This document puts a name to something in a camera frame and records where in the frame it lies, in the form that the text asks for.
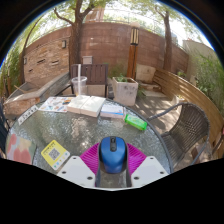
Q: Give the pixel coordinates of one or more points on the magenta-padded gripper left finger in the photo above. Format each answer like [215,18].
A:
[75,170]

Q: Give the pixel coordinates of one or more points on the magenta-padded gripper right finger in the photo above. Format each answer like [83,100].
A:
[150,170]

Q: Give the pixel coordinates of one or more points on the blue computer mouse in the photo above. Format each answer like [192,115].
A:
[112,156]

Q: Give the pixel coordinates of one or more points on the yellow code card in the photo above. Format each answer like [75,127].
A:
[55,154]

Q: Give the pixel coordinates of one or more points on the green plastic bottle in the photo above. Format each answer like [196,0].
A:
[136,122]

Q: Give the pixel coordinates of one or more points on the grey wicker chair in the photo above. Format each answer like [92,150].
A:
[190,128]

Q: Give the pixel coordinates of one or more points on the thick white book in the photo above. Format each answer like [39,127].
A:
[87,106]

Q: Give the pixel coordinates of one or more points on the colourful printed sheet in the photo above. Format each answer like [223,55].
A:
[55,104]

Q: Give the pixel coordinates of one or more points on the white and blue book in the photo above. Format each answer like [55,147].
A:
[112,110]

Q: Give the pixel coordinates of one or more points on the white printed strip sign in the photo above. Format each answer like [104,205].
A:
[27,115]

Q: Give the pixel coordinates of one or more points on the concrete planter with plant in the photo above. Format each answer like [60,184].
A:
[125,91]

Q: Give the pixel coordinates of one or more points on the clear plastic cup with straw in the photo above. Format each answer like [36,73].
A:
[79,86]

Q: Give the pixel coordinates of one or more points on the stone garden basin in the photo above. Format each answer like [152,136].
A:
[30,96]

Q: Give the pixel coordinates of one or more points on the curved wooden slat bench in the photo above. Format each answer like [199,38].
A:
[180,88]

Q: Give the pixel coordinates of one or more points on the beige stone slab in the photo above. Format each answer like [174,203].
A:
[146,73]

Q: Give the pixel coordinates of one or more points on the dark wooden slatted chair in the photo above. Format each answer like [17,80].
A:
[96,73]

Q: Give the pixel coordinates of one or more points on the large forked tree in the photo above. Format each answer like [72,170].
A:
[76,43]

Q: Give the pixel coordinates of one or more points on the grey wall box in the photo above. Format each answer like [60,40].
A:
[87,60]

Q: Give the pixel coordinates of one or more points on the wooden garden lamp post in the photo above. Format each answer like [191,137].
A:
[133,56]

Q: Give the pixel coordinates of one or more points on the black wall lamp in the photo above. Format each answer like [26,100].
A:
[64,44]
[25,60]

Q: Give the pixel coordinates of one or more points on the slim tree by wall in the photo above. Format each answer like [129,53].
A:
[167,43]

